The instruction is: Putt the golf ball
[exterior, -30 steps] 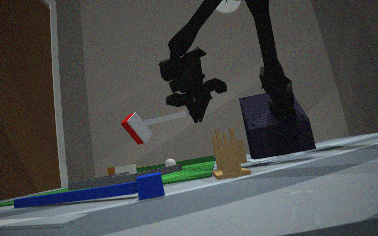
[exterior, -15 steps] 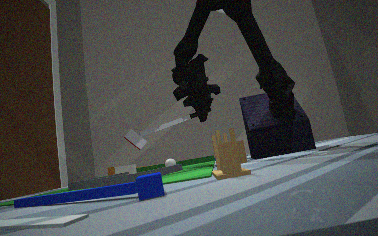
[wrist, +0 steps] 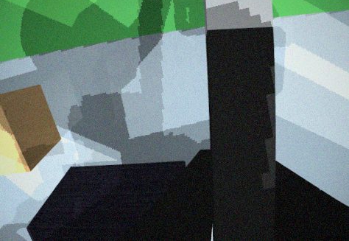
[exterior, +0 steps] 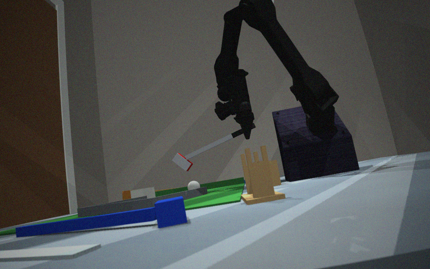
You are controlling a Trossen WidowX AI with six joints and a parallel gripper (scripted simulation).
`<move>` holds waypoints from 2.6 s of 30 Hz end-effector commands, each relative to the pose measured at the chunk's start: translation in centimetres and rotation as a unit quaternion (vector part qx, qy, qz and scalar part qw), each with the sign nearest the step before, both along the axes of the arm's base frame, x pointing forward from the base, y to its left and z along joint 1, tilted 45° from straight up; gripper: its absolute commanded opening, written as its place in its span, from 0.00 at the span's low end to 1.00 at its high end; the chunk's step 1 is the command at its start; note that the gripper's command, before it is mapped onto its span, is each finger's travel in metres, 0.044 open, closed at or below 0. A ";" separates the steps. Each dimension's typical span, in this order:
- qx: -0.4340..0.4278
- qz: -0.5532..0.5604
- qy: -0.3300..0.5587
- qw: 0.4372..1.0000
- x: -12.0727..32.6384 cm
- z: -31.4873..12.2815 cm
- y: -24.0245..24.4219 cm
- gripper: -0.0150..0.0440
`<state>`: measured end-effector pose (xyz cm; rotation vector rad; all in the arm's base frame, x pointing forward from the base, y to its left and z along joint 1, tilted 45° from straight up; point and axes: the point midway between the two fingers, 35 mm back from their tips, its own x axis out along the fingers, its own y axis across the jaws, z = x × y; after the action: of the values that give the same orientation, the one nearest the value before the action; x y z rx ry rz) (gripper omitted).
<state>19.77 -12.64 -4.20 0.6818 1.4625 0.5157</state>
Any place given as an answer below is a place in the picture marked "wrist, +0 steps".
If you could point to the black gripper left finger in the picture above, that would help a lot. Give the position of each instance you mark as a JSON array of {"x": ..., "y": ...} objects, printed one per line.
[{"x": 184, "y": 211}]

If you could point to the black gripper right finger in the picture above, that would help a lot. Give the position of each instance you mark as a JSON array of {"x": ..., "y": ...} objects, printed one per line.
[{"x": 303, "y": 212}]

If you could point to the tan cube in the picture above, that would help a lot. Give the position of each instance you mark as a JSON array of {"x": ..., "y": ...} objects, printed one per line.
[{"x": 27, "y": 130}]

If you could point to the green rectangular mat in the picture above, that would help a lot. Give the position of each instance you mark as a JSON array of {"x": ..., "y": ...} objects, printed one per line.
[{"x": 31, "y": 27}]

